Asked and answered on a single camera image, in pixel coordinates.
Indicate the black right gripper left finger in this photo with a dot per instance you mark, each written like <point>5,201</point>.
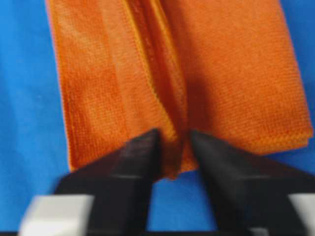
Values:
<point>121,184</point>

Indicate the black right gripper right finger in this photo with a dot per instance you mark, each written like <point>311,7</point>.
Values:
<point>251,194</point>

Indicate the orange microfiber towel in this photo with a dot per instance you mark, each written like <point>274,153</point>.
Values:
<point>224,67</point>

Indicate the blue table cloth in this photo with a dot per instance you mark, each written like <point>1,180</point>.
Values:
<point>33,153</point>

